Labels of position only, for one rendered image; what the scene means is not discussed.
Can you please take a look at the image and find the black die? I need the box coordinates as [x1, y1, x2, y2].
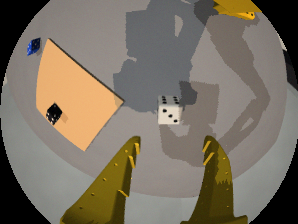
[46, 103, 62, 125]

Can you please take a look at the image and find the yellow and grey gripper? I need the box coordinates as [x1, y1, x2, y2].
[60, 135, 248, 224]

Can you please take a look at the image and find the orange mat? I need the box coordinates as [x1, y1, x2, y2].
[36, 38, 124, 151]

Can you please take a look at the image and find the white die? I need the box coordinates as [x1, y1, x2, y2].
[158, 95, 183, 124]

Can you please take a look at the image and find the blue die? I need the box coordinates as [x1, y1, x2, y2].
[27, 38, 40, 56]

